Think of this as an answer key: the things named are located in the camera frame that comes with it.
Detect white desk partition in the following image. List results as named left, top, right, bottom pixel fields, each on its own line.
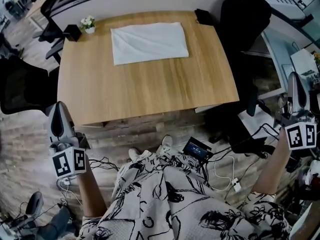
left=49, top=0, right=247, bottom=27

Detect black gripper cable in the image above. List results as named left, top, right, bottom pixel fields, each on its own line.
left=87, top=156, right=121, bottom=172

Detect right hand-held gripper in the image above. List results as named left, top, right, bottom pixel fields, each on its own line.
left=280, top=71, right=318, bottom=151

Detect white box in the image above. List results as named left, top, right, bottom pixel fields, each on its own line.
left=289, top=48, right=320, bottom=76

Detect person's patterned white blouse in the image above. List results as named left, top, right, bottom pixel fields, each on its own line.
left=78, top=147, right=292, bottom=240

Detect person's left forearm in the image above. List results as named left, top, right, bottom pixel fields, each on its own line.
left=76, top=168, right=108, bottom=219

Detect white potted flowers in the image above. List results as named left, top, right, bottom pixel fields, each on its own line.
left=79, top=15, right=96, bottom=34

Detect person's left white shoe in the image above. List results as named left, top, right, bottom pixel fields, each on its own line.
left=128, top=147, right=141, bottom=162

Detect white and blue raglan shirt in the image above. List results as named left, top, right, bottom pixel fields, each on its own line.
left=110, top=21, right=190, bottom=67

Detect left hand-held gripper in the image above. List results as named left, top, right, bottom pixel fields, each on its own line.
left=47, top=101, right=92, bottom=180

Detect person's right forearm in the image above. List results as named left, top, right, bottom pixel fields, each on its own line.
left=251, top=131, right=292, bottom=196

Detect black pouch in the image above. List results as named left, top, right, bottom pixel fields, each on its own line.
left=194, top=8, right=213, bottom=26

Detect black pen holder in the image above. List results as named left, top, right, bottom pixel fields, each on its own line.
left=62, top=23, right=83, bottom=42

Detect black screen device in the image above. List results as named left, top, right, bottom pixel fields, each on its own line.
left=182, top=136, right=213, bottom=164

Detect person's right white shoe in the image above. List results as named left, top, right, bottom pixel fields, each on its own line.
left=161, top=134, right=174, bottom=149

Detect white cable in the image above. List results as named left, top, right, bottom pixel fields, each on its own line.
left=213, top=155, right=237, bottom=185

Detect person's white shoe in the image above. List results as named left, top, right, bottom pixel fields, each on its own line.
left=128, top=147, right=141, bottom=162
left=161, top=134, right=174, bottom=149

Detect black office chair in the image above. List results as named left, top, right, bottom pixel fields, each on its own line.
left=0, top=56, right=62, bottom=116
left=204, top=83, right=283, bottom=157
left=216, top=0, right=273, bottom=54
left=32, top=0, right=66, bottom=65

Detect light blue desk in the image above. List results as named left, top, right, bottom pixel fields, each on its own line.
left=259, top=31, right=296, bottom=97

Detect white charger plug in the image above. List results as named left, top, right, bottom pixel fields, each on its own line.
left=231, top=178, right=242, bottom=193

